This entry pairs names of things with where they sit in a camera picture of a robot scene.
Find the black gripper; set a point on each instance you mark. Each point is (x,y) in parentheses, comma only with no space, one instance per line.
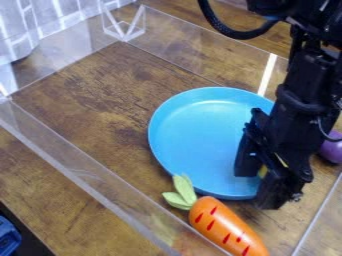
(281,139)

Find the orange toy carrot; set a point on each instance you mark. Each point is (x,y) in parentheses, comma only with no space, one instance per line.
(214,220)

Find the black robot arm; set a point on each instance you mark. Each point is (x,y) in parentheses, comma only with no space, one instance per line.
(315,55)

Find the yellow toy lemon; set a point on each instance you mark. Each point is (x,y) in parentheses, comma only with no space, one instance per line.
(262,171)

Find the purple toy eggplant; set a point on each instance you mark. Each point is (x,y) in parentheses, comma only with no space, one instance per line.
(331,148)

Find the blue plastic plate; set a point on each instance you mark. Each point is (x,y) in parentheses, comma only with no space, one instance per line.
(194,135)

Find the blue object at corner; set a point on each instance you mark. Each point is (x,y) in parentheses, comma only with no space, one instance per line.
(10,237)

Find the white patterned curtain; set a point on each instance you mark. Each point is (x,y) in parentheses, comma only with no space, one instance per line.
(30,20)

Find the clear acrylic enclosure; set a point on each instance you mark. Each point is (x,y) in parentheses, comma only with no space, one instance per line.
(79,175)

